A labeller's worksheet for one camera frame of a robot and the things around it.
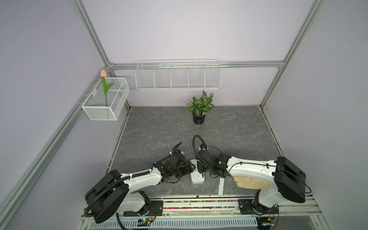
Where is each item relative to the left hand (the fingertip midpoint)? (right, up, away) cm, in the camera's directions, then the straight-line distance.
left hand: (193, 169), depth 83 cm
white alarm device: (+2, -3, -2) cm, 4 cm away
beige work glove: (+34, -7, -2) cm, 34 cm away
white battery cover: (+16, -9, -2) cm, 18 cm away
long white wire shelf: (-10, +60, +15) cm, 63 cm away
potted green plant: (+4, +37, +5) cm, 38 cm away
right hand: (+3, +3, +1) cm, 5 cm away
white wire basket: (-49, +40, -2) cm, 64 cm away
